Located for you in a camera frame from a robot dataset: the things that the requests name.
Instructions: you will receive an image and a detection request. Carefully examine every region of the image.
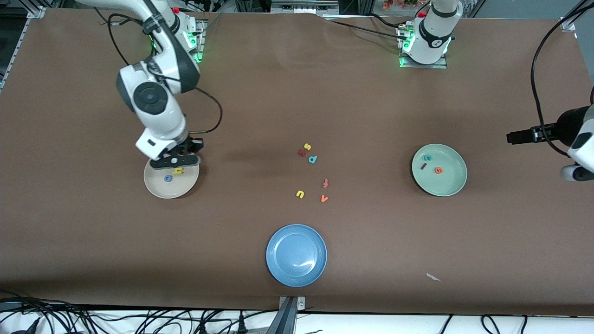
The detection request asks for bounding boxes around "beige brown plate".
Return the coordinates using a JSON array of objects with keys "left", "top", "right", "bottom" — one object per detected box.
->
[{"left": 144, "top": 157, "right": 200, "bottom": 199}]

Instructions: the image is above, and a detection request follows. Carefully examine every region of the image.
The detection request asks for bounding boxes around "green plate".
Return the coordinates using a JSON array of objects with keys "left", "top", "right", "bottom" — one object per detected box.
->
[{"left": 412, "top": 143, "right": 468, "bottom": 197}]

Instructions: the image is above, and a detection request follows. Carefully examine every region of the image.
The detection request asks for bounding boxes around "blue plate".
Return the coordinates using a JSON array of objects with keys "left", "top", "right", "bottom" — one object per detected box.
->
[{"left": 266, "top": 224, "right": 328, "bottom": 288}]

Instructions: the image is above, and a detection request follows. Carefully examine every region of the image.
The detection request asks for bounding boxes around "short aluminium profile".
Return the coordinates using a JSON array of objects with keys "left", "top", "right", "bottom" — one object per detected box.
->
[{"left": 559, "top": 0, "right": 594, "bottom": 31}]

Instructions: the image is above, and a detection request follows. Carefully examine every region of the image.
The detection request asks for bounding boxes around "grey metal camera bracket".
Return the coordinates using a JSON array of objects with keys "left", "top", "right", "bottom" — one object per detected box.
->
[{"left": 278, "top": 295, "right": 306, "bottom": 334}]

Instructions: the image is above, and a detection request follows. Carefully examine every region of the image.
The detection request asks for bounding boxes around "orange flower decoration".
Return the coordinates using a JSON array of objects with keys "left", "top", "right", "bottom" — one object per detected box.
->
[{"left": 381, "top": 0, "right": 430, "bottom": 12}]

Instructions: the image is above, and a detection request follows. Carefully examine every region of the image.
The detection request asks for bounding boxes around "white lower board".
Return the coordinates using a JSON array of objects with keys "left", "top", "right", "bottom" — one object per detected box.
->
[{"left": 0, "top": 304, "right": 594, "bottom": 334}]

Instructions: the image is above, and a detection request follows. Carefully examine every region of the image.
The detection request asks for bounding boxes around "thin black table cable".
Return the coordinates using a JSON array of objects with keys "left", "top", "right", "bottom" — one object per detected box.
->
[{"left": 324, "top": 13, "right": 418, "bottom": 40}]

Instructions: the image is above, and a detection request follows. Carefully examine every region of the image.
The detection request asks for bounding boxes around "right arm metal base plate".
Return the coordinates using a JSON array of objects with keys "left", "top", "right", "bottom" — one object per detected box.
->
[{"left": 154, "top": 19, "right": 205, "bottom": 64}]

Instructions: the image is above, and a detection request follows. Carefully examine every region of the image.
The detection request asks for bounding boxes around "brown table cover sheet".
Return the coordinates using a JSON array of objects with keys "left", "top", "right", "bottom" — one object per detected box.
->
[{"left": 0, "top": 8, "right": 594, "bottom": 317}]

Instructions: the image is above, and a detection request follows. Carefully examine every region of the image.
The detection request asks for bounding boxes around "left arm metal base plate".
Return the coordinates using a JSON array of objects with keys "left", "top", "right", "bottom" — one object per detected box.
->
[{"left": 397, "top": 22, "right": 449, "bottom": 70}]

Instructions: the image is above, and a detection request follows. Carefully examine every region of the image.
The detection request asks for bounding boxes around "grey equipment box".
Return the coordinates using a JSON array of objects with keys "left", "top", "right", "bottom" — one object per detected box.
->
[{"left": 271, "top": 0, "right": 340, "bottom": 15}]

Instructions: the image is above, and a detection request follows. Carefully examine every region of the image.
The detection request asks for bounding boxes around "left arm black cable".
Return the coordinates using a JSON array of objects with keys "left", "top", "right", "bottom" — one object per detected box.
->
[{"left": 530, "top": 0, "right": 594, "bottom": 158}]

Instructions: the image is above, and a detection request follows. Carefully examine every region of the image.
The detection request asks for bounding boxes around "long aluminium rail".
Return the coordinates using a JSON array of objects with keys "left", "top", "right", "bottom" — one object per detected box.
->
[{"left": 0, "top": 0, "right": 45, "bottom": 91}]

